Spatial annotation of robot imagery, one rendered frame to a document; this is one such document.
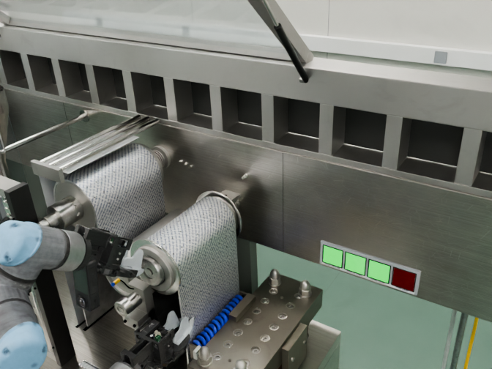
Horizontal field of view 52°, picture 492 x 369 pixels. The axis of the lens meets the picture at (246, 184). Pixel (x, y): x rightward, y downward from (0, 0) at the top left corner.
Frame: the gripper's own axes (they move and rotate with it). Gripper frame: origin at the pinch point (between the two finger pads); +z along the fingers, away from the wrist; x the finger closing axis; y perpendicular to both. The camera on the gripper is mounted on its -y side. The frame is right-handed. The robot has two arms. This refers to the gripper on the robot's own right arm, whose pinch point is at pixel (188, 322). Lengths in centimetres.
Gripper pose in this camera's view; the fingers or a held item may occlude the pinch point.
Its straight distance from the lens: 127.8
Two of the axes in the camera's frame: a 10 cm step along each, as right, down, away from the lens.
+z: 5.4, -4.2, 7.3
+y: -0.4, -8.8, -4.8
